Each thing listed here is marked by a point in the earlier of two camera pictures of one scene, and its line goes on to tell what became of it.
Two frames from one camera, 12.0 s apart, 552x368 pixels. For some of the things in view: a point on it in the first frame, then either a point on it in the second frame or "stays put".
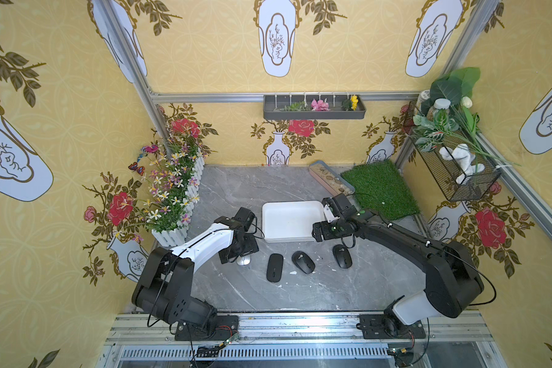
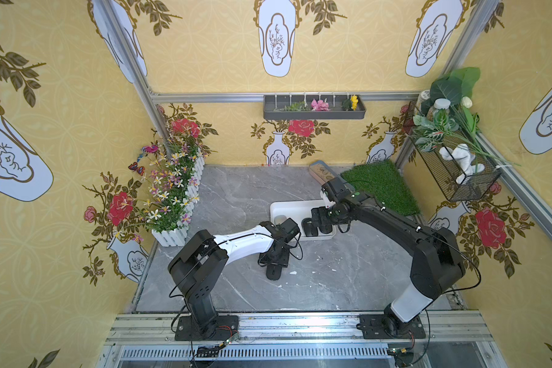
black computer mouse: [274, 267] stays put
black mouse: [303, 261] to [310, 229]
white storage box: [290, 221] stays put
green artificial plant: [450, 102] stays put
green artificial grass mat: [380, 187] stays put
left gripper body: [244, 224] to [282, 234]
